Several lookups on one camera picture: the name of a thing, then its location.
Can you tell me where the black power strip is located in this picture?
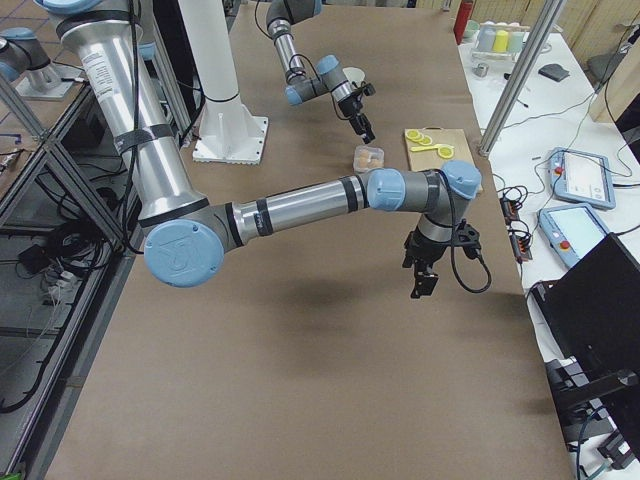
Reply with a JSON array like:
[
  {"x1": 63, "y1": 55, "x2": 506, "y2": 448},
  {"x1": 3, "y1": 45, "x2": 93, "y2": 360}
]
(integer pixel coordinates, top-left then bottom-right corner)
[{"x1": 500, "y1": 195, "x2": 532, "y2": 264}]

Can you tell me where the yellow cup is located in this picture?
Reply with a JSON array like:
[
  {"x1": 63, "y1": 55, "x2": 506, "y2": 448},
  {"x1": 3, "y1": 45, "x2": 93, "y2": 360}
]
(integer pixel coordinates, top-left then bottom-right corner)
[{"x1": 492, "y1": 29, "x2": 509, "y2": 53}]

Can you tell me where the lemon slice top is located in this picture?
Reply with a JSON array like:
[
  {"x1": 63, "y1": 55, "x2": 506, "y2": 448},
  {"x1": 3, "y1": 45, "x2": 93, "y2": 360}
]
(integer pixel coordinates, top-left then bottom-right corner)
[{"x1": 405, "y1": 129, "x2": 422, "y2": 142}]

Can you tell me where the grey cup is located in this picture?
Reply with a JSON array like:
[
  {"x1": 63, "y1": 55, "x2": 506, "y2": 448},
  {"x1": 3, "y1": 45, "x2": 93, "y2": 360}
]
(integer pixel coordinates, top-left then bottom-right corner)
[{"x1": 476, "y1": 26, "x2": 496, "y2": 52}]

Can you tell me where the lemon slice by knife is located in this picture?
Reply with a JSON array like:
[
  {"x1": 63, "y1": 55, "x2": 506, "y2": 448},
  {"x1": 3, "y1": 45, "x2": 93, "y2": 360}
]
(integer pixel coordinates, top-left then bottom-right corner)
[{"x1": 436, "y1": 144, "x2": 455, "y2": 159}]

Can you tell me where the blue teach pendant near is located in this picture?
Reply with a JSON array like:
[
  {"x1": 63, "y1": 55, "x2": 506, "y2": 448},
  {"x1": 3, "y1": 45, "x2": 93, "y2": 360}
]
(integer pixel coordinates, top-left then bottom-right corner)
[{"x1": 538, "y1": 203, "x2": 610, "y2": 268}]

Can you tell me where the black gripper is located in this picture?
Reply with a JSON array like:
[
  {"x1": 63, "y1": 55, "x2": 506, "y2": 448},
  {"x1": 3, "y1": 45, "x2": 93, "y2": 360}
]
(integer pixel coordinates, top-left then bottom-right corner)
[
  {"x1": 338, "y1": 95, "x2": 375, "y2": 142},
  {"x1": 402, "y1": 229, "x2": 450, "y2": 270}
]

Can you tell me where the black square pad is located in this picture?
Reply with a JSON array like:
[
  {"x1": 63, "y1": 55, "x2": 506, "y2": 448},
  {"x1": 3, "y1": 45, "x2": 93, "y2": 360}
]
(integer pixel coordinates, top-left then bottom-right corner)
[{"x1": 538, "y1": 63, "x2": 570, "y2": 82}]

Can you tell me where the aluminium frame post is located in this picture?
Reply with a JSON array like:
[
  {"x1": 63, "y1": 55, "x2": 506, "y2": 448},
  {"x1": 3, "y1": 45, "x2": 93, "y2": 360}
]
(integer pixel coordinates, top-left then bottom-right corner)
[{"x1": 478, "y1": 0, "x2": 567, "y2": 157}]

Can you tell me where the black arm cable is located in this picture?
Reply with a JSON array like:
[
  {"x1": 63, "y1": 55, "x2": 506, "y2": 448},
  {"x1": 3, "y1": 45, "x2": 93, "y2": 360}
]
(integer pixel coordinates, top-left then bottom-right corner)
[
  {"x1": 439, "y1": 169, "x2": 494, "y2": 294},
  {"x1": 252, "y1": 0, "x2": 321, "y2": 81}
]

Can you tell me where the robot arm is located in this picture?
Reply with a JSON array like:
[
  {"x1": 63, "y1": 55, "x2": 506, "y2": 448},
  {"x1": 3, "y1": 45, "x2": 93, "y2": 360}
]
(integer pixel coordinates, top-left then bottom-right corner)
[
  {"x1": 265, "y1": 0, "x2": 375, "y2": 144},
  {"x1": 34, "y1": 1, "x2": 492, "y2": 298}
]

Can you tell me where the white ceramic bowl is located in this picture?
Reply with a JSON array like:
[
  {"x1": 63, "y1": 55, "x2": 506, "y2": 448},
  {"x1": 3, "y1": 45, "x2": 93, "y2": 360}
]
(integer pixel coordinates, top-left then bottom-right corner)
[{"x1": 343, "y1": 67, "x2": 366, "y2": 85}]

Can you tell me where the small metal cup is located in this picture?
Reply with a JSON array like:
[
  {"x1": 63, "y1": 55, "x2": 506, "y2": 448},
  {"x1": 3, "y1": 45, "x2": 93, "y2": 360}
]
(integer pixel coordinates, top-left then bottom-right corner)
[{"x1": 473, "y1": 62, "x2": 489, "y2": 78}]

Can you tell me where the blue teach pendant far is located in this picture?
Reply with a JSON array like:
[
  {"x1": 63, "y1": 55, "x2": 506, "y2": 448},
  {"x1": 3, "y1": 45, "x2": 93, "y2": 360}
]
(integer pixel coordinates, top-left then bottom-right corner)
[{"x1": 548, "y1": 147, "x2": 616, "y2": 210}]

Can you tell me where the black monitor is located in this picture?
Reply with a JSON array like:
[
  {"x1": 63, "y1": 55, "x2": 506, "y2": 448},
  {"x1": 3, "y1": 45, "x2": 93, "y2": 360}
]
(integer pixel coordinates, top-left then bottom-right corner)
[{"x1": 532, "y1": 233, "x2": 639, "y2": 455}]

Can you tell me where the clear plastic egg box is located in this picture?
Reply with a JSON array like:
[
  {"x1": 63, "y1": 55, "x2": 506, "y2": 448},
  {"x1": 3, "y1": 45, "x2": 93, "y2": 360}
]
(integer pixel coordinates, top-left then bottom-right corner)
[{"x1": 353, "y1": 145, "x2": 384, "y2": 173}]

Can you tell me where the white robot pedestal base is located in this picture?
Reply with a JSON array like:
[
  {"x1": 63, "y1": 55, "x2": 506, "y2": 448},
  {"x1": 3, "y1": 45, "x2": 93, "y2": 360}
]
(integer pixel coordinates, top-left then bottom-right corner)
[{"x1": 179, "y1": 0, "x2": 269, "y2": 165}]

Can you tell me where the yellow plastic knife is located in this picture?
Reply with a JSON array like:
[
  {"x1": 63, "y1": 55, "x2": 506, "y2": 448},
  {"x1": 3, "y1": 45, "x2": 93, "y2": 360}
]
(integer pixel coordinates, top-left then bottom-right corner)
[{"x1": 410, "y1": 144, "x2": 442, "y2": 152}]

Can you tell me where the blue teach pendant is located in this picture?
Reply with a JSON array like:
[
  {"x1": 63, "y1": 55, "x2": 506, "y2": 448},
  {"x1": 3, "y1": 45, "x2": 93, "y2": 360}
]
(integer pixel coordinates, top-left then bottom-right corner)
[
  {"x1": 548, "y1": 147, "x2": 616, "y2": 210},
  {"x1": 538, "y1": 203, "x2": 610, "y2": 268}
]

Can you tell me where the bamboo cutting board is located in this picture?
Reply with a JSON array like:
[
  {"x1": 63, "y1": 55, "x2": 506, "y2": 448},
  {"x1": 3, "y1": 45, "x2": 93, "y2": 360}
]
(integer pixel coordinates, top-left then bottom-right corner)
[{"x1": 404, "y1": 128, "x2": 475, "y2": 171}]

